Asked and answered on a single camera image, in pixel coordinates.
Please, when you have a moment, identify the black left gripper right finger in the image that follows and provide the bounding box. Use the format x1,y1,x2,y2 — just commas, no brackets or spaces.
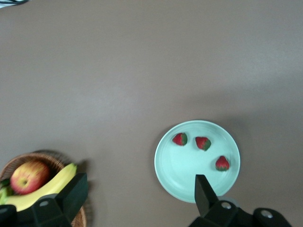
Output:
188,174,294,227

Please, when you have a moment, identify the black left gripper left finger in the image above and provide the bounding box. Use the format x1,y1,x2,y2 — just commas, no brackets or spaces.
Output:
0,172,89,227

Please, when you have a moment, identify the red strawberry green calyx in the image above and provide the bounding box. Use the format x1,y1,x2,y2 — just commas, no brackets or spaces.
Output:
195,136,212,152
172,132,188,147
214,155,231,172

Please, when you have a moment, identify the pale green round plate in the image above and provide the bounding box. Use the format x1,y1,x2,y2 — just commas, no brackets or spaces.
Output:
154,120,241,204

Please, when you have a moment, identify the yellow banana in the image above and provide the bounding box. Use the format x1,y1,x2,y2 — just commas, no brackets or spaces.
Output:
0,162,78,212

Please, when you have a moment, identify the red yellow apple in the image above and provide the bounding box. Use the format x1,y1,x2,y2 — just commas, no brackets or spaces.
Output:
9,160,51,196

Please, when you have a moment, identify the brown wicker basket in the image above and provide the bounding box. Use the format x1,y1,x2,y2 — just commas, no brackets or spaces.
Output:
0,151,87,227

